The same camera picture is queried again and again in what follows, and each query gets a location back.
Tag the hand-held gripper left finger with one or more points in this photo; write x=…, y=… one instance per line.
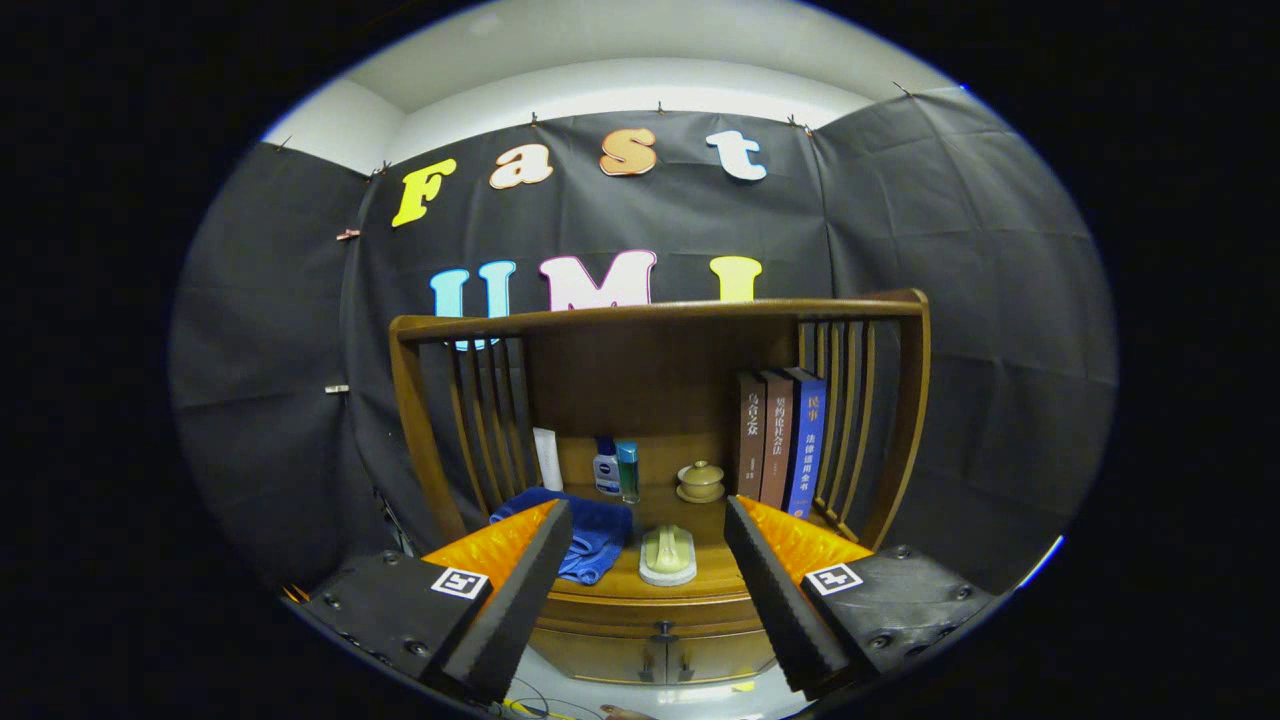
x=515, y=610

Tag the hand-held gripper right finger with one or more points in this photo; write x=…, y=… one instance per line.
x=775, y=600

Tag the wooden drawer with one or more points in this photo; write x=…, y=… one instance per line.
x=620, y=615

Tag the wooden countertop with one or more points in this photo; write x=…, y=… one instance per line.
x=714, y=570

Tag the wooden cabinet door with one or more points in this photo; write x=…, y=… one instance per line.
x=600, y=655
x=720, y=655

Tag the wooden cabinet with slatted shelf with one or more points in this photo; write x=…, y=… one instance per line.
x=640, y=380

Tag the blue towel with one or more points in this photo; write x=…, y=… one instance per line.
x=600, y=540

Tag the beige lidded teacup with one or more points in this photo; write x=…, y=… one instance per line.
x=700, y=485

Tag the white tube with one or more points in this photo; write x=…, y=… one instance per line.
x=548, y=460

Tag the blue book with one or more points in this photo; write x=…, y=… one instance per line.
x=808, y=445

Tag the reddish brown book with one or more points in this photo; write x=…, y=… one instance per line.
x=777, y=440

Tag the white bottle with blue cap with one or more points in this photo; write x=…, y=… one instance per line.
x=606, y=475

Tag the dark brown book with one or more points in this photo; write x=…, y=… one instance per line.
x=750, y=435

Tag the teal clear bottle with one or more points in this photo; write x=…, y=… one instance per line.
x=628, y=475

